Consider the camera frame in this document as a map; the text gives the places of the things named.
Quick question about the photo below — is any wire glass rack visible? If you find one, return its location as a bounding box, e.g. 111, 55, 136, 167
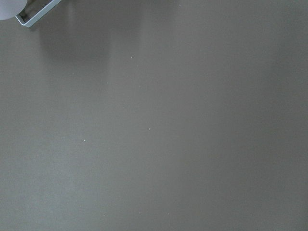
15, 0, 61, 28

